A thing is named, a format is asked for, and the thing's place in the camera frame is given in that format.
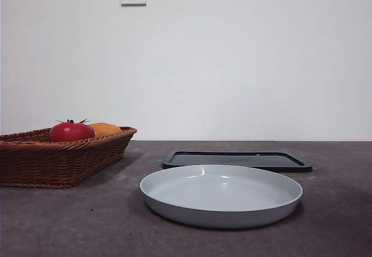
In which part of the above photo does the black rectangular tray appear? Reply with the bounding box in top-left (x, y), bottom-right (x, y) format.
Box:
top-left (162, 149), bottom-right (313, 173)

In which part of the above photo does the orange round bread bun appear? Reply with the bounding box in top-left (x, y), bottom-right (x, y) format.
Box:
top-left (88, 122), bottom-right (122, 138)

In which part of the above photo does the brown woven wicker basket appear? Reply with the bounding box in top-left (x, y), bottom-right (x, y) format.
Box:
top-left (0, 126), bottom-right (138, 189)

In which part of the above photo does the red tomato with green calyx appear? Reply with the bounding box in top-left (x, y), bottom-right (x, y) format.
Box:
top-left (48, 118), bottom-right (96, 142)

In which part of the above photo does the grey round plate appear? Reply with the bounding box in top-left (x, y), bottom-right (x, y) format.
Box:
top-left (139, 164), bottom-right (303, 229)

